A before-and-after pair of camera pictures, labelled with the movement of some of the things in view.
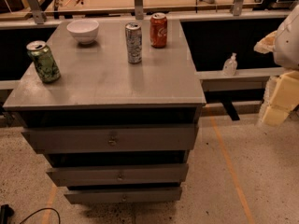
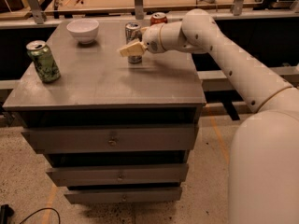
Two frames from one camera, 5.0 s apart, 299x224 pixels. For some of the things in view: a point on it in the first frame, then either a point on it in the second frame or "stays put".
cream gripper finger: [266, 44] to [151, 39]
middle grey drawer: [119, 175] stays put
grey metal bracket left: [39, 16] stays put
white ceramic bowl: [84, 30] stays put
